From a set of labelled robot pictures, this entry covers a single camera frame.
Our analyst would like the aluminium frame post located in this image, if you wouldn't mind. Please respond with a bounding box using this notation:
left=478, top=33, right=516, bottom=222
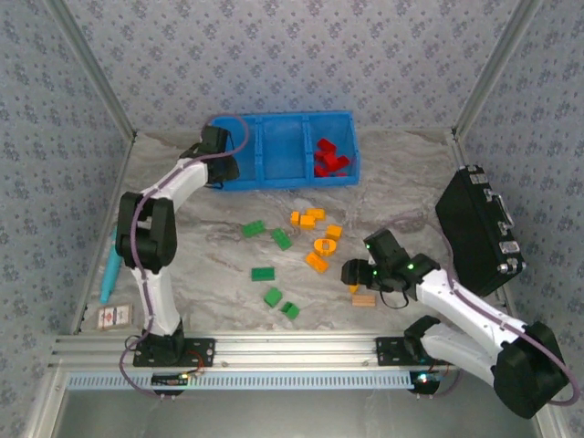
left=453, top=0, right=545, bottom=141
left=43, top=0, right=138, bottom=141

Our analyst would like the aluminium frame leg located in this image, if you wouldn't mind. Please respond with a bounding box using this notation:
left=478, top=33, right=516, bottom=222
left=22, top=369, right=63, bottom=438
left=523, top=369, right=566, bottom=438

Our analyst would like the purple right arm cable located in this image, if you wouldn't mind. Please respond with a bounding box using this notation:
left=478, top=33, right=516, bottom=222
left=381, top=212, right=584, bottom=410

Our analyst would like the playing card box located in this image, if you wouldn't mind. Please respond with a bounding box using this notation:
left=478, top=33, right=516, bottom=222
left=96, top=303, right=135, bottom=330

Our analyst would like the teal cylindrical tool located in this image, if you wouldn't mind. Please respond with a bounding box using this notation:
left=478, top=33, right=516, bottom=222
left=99, top=227, right=122, bottom=305

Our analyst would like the black hard case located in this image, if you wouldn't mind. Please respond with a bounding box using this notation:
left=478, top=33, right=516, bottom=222
left=434, top=164, right=527, bottom=299

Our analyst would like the slotted cable duct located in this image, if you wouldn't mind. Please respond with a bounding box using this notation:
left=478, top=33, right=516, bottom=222
left=66, top=370, right=414, bottom=391

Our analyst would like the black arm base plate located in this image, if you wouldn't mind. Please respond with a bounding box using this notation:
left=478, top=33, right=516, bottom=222
left=132, top=337, right=216, bottom=368
left=375, top=336, right=460, bottom=367

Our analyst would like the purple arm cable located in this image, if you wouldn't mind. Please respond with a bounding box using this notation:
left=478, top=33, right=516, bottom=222
left=119, top=113, right=251, bottom=401
left=381, top=212, right=584, bottom=410

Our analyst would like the blue three-compartment bin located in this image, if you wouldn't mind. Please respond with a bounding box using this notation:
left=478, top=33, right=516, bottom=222
left=203, top=110, right=361, bottom=193

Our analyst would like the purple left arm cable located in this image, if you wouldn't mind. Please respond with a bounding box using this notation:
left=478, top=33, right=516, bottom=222
left=119, top=113, right=251, bottom=401

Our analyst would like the small controller circuit board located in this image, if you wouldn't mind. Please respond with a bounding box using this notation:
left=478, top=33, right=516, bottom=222
left=409, top=371, right=446, bottom=388
left=151, top=372, right=191, bottom=387

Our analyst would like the aluminium rail beam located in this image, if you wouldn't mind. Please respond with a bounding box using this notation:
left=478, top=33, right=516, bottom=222
left=47, top=331, right=547, bottom=370

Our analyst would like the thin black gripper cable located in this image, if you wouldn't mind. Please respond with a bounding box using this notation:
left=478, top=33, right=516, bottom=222
left=381, top=289, right=410, bottom=310

